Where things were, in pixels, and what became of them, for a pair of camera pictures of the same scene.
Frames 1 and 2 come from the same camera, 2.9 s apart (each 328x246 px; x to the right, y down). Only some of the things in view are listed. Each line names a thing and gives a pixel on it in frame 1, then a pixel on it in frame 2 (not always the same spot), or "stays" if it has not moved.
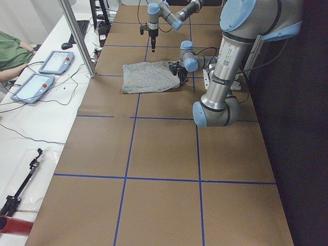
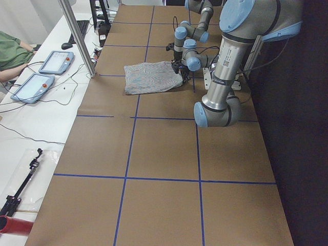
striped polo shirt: [148, 77] stays
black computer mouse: [66, 45] stays
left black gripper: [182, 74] stays
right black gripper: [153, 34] -> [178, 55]
